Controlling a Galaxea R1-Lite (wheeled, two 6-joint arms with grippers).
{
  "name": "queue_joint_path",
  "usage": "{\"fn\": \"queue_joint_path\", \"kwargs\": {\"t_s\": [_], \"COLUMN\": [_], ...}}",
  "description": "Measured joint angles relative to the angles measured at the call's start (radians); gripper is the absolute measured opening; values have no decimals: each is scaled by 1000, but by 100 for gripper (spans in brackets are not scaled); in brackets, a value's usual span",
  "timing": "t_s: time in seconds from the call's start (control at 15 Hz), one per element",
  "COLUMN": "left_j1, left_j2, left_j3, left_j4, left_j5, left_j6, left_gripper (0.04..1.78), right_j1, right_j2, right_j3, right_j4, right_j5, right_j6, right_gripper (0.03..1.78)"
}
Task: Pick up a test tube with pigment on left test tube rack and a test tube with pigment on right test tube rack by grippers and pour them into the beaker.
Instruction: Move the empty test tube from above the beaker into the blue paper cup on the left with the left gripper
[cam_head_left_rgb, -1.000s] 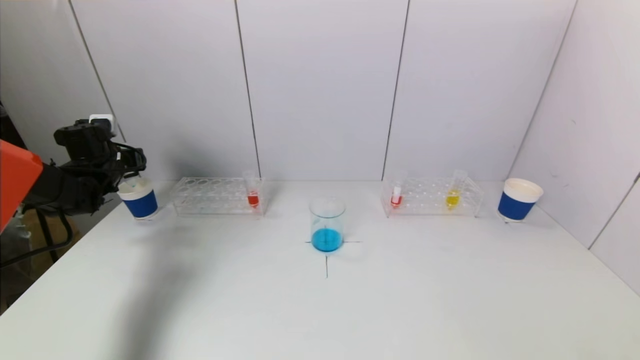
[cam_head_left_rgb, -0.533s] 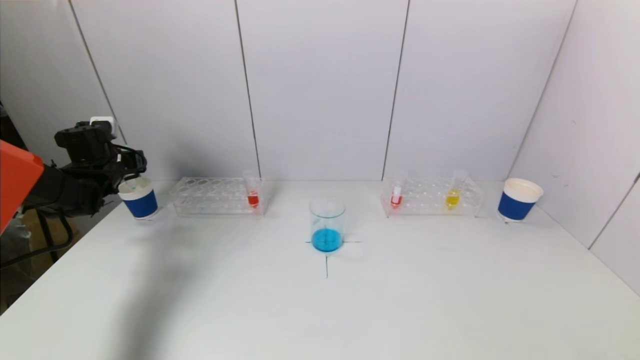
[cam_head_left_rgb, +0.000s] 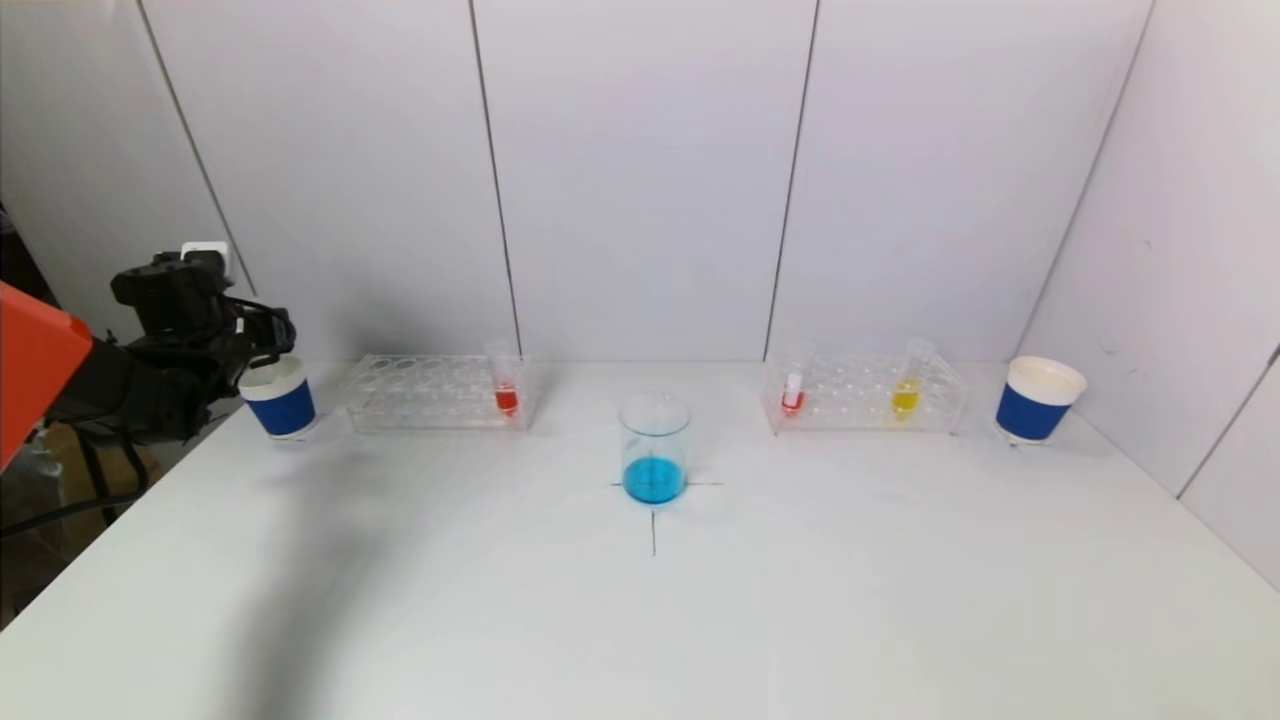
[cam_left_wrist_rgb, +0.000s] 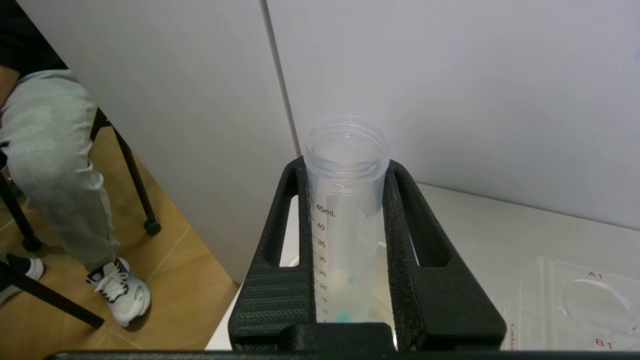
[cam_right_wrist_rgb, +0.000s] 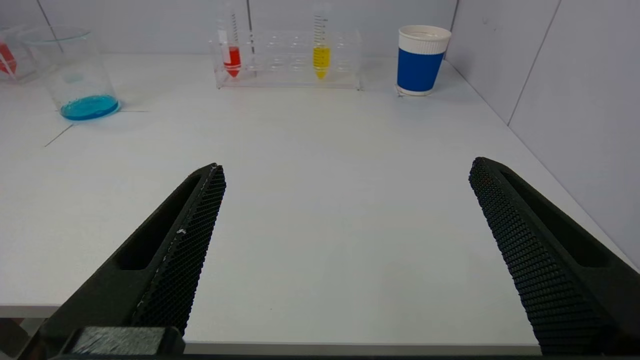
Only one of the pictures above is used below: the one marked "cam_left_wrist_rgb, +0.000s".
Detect white sneaker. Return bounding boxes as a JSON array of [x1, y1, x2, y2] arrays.
[[0, 254, 46, 307], [86, 257, 152, 328]]

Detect blue stained plastic test tube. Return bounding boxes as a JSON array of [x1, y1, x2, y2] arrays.
[[303, 115, 391, 325]]

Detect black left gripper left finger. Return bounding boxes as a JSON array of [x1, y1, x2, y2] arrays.
[[228, 156, 321, 351]]

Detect clear acrylic test tube rack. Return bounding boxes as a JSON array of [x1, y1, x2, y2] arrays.
[[500, 255, 640, 351]]

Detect person's bare forearm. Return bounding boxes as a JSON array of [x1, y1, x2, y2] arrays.
[[0, 64, 21, 108]]

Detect black chair legs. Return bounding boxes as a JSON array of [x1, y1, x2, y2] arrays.
[[0, 107, 162, 329]]

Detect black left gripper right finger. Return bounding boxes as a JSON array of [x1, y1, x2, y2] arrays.
[[382, 160, 507, 351]]

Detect grey trouser leg of person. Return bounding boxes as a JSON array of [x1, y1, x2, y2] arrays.
[[0, 70, 121, 272]]

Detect person's black shirt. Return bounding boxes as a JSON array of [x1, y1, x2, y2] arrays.
[[0, 0, 68, 77]]

